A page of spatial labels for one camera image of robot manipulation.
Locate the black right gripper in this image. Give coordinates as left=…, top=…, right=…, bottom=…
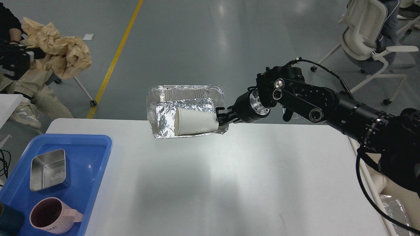
left=216, top=89, right=271, bottom=127

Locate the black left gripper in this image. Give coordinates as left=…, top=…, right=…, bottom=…
left=0, top=42, right=46, bottom=81

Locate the brown paper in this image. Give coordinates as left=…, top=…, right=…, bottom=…
left=21, top=17, right=92, bottom=80

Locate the white paper cup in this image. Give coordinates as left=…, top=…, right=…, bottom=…
left=368, top=167, right=388, bottom=194
left=174, top=108, right=219, bottom=136

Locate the aluminium foil tray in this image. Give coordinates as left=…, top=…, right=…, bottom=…
left=147, top=85, right=228, bottom=139

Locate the stainless steel rectangular tin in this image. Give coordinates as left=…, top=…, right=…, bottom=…
left=30, top=149, right=71, bottom=194

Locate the pink mug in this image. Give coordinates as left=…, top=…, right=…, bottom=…
left=29, top=197, right=84, bottom=234

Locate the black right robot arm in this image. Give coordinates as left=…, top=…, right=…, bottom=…
left=215, top=58, right=420, bottom=235

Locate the grey office chair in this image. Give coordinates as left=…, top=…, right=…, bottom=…
left=20, top=20, right=98, bottom=108

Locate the seated person in khaki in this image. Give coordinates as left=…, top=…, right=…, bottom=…
left=0, top=3, right=73, bottom=129

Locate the white side table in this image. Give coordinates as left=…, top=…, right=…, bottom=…
left=0, top=94, right=24, bottom=128

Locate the blue plastic tray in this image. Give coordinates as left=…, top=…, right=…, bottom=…
left=1, top=133, right=112, bottom=236

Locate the white paper cup in bin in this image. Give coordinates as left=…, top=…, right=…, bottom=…
left=368, top=167, right=388, bottom=194

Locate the white office chair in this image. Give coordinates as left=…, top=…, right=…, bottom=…
left=318, top=0, right=419, bottom=105

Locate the seated person in blue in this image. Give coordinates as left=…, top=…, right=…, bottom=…
left=346, top=0, right=400, bottom=74

